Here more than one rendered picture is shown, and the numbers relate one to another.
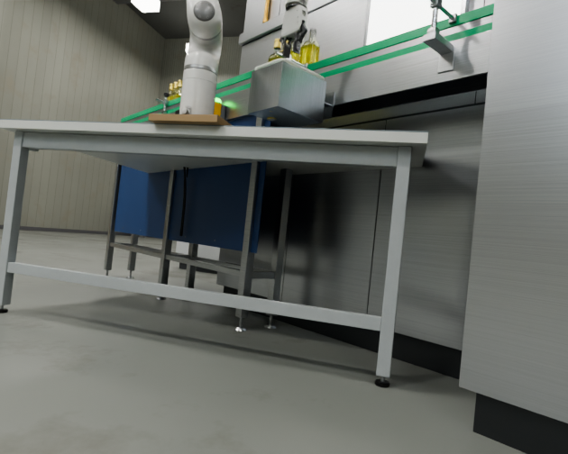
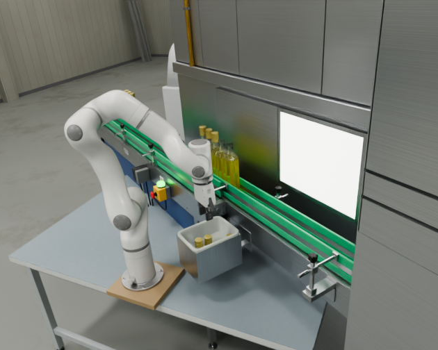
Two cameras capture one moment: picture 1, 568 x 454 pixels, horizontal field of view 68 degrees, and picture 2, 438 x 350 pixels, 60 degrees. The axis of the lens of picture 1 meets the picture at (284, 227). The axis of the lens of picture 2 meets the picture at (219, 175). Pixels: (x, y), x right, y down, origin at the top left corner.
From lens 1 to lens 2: 157 cm
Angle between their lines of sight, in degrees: 30
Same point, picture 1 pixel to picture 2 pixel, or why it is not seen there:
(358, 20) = (271, 135)
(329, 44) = (249, 139)
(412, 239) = (325, 336)
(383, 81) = (285, 260)
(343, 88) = (256, 236)
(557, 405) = not seen: outside the picture
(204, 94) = (142, 267)
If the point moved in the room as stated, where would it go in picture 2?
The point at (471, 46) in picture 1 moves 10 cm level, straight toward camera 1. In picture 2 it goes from (347, 296) to (338, 317)
